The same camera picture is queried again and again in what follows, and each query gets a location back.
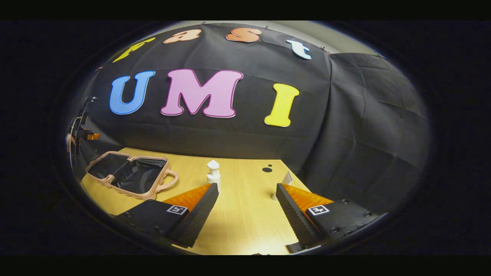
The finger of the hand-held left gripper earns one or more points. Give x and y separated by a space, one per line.
93 136

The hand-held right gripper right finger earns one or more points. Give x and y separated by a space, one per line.
293 216

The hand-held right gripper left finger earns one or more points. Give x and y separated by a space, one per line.
199 214

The white skin care tube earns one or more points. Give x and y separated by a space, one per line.
287 179

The small white bottle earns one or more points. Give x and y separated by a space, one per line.
213 176

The pink suitcase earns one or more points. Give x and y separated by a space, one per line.
130 174

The black backdrop cloth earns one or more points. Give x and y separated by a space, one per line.
268 142

